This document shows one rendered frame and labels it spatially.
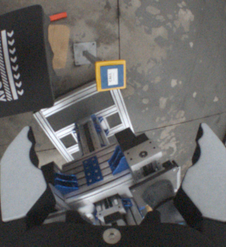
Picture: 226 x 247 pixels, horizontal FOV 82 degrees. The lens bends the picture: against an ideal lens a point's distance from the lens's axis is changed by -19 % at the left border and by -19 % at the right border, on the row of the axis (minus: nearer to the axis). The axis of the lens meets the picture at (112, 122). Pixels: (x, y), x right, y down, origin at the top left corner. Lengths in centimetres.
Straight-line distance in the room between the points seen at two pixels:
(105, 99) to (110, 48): 52
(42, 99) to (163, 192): 63
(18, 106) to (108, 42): 117
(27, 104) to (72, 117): 91
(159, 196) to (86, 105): 112
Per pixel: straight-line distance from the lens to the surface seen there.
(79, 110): 155
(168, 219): 65
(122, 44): 169
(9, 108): 75
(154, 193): 69
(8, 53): 69
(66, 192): 82
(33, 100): 71
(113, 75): 67
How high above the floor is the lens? 159
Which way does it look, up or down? 55 degrees down
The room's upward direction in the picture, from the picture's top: 151 degrees clockwise
